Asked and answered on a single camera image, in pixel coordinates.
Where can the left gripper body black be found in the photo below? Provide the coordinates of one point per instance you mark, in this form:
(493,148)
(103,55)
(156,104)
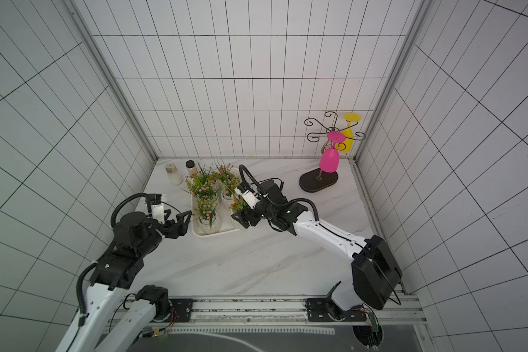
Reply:
(158,232)

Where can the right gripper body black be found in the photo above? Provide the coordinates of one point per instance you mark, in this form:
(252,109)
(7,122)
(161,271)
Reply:
(250,213)

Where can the potted gypsophila red-orange front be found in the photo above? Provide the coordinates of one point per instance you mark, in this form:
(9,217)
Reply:
(228,175)

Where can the potted gypsophila pink centre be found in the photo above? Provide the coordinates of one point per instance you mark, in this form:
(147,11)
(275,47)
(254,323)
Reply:
(198,189)

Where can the potted gypsophila small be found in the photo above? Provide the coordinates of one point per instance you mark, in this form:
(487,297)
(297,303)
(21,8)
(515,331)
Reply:
(228,190)

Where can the potted gypsophila red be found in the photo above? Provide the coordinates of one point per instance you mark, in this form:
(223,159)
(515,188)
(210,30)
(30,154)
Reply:
(207,174)

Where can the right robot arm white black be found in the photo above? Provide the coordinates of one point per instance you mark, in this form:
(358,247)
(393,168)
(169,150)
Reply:
(375,273)

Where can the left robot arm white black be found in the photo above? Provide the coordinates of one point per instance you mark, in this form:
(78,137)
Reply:
(109,317)

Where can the white storage tray box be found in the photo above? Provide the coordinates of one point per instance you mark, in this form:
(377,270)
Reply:
(224,215)

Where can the black metal glass rack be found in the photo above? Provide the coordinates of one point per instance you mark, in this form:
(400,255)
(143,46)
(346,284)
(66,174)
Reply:
(316,180)

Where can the white-lid spice jar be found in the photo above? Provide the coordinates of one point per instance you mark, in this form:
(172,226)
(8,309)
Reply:
(173,174)

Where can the black-lid spice jar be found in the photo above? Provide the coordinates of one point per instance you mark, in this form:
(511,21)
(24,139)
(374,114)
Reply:
(192,168)

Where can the pink wine glass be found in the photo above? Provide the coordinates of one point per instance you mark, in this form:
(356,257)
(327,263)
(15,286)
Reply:
(330,158)

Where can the yellow wine glass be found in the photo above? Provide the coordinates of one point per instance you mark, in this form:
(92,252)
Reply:
(352,120)

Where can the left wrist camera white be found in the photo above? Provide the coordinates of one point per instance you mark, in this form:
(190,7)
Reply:
(155,206)

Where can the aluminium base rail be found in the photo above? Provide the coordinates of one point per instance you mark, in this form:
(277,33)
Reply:
(289,310)

